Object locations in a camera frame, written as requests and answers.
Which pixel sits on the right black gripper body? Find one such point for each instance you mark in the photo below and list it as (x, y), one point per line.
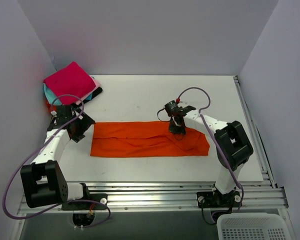
(176, 124)

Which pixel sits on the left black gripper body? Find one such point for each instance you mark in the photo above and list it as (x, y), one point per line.
(80, 126)

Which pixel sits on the orange t-shirt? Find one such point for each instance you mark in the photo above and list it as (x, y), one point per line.
(48, 105)
(139, 139)

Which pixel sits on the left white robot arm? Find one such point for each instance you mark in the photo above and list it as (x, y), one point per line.
(43, 181)

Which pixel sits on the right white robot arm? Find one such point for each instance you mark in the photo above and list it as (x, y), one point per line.
(232, 144)

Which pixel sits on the orange folded t-shirt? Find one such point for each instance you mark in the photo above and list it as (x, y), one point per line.
(48, 105)

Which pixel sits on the teal folded t-shirt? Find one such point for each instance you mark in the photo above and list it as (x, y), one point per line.
(50, 96)

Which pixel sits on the black folded t-shirt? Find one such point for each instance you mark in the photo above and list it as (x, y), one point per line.
(95, 93)

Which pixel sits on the magenta folded t-shirt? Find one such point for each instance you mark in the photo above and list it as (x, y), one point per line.
(63, 82)

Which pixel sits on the pink folded t-shirt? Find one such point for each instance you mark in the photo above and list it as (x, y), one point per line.
(86, 87)

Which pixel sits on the white plastic basket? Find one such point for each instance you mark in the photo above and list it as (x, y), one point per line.
(252, 226)

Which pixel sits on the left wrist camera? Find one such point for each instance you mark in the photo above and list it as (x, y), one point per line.
(53, 113)

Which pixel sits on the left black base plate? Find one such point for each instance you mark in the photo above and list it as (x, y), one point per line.
(99, 201)

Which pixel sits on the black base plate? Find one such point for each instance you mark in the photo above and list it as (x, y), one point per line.
(214, 199)
(99, 201)

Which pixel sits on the aluminium mounting rail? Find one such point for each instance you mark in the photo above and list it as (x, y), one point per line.
(174, 196)

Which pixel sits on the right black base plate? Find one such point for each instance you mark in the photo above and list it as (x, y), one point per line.
(214, 199)

